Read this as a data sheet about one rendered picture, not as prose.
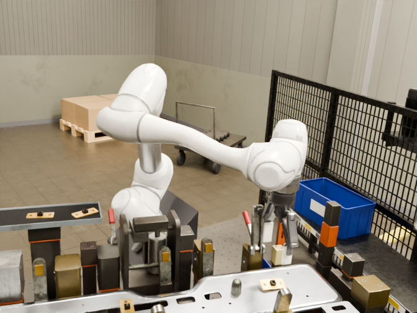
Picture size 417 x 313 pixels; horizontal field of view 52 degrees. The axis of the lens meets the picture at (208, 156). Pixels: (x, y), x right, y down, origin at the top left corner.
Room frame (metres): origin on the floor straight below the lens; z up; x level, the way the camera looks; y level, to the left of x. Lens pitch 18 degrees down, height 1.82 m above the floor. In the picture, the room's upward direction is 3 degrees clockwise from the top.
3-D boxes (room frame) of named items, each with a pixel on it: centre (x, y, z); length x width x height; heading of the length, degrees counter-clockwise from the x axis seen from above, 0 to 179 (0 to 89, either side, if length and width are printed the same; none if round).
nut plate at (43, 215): (1.28, 0.54, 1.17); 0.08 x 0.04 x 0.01; 103
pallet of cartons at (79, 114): (6.71, 1.59, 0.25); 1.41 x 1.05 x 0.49; 128
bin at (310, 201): (1.66, -0.53, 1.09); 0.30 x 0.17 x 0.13; 28
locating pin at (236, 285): (1.16, -0.11, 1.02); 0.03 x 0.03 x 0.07
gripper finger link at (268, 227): (1.26, -0.21, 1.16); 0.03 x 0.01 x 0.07; 109
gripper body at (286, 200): (1.20, -0.23, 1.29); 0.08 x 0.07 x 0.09; 19
